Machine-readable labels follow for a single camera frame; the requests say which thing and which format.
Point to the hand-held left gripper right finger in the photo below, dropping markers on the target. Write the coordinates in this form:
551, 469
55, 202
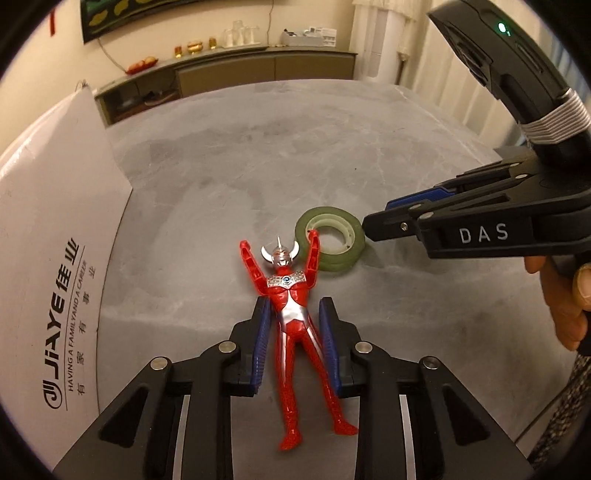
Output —
328, 346

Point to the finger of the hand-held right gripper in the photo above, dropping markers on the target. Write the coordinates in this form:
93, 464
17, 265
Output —
392, 227
418, 198

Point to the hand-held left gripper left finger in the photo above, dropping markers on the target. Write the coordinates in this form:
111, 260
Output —
261, 346

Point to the red toy figure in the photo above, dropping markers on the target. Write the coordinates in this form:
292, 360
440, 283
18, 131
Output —
288, 304

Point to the green tape roll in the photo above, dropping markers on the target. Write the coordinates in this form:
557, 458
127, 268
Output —
344, 247

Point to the white cardboard box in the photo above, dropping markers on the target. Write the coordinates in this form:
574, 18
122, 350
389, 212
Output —
60, 258

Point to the person's right hand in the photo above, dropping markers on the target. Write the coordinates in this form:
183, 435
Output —
565, 304

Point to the cream curtain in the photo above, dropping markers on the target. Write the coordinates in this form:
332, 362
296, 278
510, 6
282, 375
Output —
415, 46

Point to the dark patterned rug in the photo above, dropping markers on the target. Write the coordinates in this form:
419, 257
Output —
561, 415

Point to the white box on sideboard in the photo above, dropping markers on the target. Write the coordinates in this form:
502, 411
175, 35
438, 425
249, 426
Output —
309, 37

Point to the dark sideboard cabinet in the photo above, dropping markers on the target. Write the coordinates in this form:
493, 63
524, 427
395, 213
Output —
221, 76

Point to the group of clear glasses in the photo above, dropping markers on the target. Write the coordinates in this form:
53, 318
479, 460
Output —
240, 34

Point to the gold ornament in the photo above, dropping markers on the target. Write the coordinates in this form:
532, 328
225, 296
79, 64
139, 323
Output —
195, 47

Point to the plate of orange fruit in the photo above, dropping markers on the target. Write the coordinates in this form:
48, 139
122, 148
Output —
143, 65

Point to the framed wall picture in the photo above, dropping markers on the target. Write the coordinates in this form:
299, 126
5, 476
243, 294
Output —
175, 16

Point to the red wall hanging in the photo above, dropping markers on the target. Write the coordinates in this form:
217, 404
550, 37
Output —
53, 23

